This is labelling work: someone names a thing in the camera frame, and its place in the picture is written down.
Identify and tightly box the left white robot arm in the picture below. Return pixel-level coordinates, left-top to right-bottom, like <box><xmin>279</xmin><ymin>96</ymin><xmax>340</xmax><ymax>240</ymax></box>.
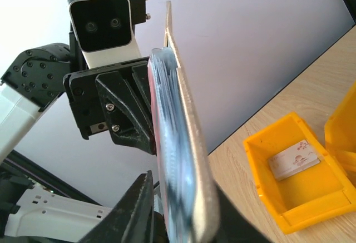
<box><xmin>1</xmin><ymin>43</ymin><xmax>156</xmax><ymax>158</ymax></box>

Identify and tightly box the black aluminium frame rail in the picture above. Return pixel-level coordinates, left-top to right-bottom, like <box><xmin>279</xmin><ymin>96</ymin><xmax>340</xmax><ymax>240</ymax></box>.
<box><xmin>3</xmin><ymin>150</ymin><xmax>101</xmax><ymax>206</ymax></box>

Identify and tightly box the pink floral card stack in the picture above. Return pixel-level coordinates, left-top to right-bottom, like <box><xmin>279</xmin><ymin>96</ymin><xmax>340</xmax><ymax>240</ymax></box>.
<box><xmin>268</xmin><ymin>140</ymin><xmax>320</xmax><ymax>181</ymax></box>

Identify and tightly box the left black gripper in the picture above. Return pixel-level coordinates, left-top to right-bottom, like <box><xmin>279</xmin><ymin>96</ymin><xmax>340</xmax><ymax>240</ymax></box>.
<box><xmin>63</xmin><ymin>57</ymin><xmax>156</xmax><ymax>155</ymax></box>

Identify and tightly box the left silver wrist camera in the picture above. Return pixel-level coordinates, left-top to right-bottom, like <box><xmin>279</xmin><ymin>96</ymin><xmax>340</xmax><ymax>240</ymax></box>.
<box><xmin>67</xmin><ymin>0</ymin><xmax>150</xmax><ymax>69</ymax></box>

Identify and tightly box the yellow bin with pink cards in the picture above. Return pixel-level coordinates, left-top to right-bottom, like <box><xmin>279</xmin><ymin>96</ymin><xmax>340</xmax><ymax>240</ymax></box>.
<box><xmin>243</xmin><ymin>112</ymin><xmax>355</xmax><ymax>234</ymax></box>

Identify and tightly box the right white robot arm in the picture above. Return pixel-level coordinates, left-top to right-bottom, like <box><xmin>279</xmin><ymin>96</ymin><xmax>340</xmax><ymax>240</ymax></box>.
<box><xmin>1</xmin><ymin>172</ymin><xmax>267</xmax><ymax>242</ymax></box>

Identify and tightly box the beige leather card holder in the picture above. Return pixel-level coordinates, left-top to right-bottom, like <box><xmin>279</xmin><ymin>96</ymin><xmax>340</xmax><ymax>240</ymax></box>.
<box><xmin>147</xmin><ymin>1</ymin><xmax>220</xmax><ymax>242</ymax></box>

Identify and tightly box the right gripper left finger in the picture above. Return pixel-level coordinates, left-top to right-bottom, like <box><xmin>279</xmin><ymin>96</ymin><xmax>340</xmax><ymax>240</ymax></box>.
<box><xmin>79</xmin><ymin>171</ymin><xmax>154</xmax><ymax>243</ymax></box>

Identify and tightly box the yellow bin with black cards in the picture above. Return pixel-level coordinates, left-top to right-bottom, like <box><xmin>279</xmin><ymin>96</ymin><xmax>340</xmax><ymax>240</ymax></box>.
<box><xmin>324</xmin><ymin>84</ymin><xmax>355</xmax><ymax>184</ymax></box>

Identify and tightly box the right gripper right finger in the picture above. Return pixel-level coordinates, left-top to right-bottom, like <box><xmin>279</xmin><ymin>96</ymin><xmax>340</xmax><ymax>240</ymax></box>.
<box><xmin>214</xmin><ymin>183</ymin><xmax>270</xmax><ymax>243</ymax></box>

